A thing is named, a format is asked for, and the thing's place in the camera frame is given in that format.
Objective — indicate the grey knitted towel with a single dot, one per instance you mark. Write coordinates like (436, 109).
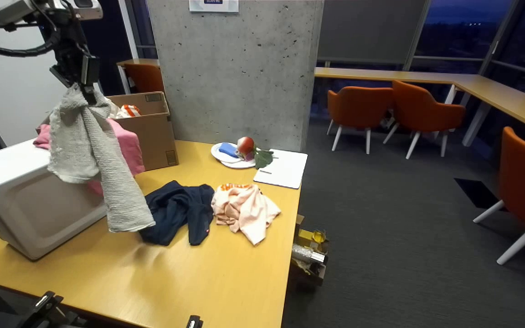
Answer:
(86, 146)

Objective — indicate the white paper sheet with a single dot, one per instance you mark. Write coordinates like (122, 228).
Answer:
(281, 167)

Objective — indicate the navy blue garment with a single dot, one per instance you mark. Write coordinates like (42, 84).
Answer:
(173, 209)

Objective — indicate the white plastic basket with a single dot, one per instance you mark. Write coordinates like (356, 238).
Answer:
(31, 211)

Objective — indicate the yellow metal clamp under table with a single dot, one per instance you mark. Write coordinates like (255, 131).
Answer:
(310, 251)

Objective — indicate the blue toy on plate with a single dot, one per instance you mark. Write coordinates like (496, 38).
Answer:
(228, 149)

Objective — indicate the green toy leaf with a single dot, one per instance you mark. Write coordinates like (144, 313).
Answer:
(263, 156)

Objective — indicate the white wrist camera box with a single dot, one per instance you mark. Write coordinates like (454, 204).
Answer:
(88, 7)

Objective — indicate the brown cardboard box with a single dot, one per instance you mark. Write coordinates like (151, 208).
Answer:
(155, 136)

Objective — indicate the white wall poster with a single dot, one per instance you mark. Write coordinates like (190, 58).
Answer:
(213, 3)

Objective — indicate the long wooden counter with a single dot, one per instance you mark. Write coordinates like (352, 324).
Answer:
(505, 96)

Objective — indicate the white orange striped bag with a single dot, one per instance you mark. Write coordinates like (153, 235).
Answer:
(128, 111)

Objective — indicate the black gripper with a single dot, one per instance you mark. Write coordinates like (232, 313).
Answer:
(75, 60)

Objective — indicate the red toy apple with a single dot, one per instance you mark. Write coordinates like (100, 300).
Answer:
(246, 147)

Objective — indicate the peach shirt with orange print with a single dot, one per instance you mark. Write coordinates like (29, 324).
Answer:
(244, 209)

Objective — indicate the pink shirt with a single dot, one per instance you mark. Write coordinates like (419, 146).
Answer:
(128, 147)

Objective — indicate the small black clamp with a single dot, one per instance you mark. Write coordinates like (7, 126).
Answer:
(193, 320)

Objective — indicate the white plate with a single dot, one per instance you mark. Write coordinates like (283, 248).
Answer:
(228, 160)

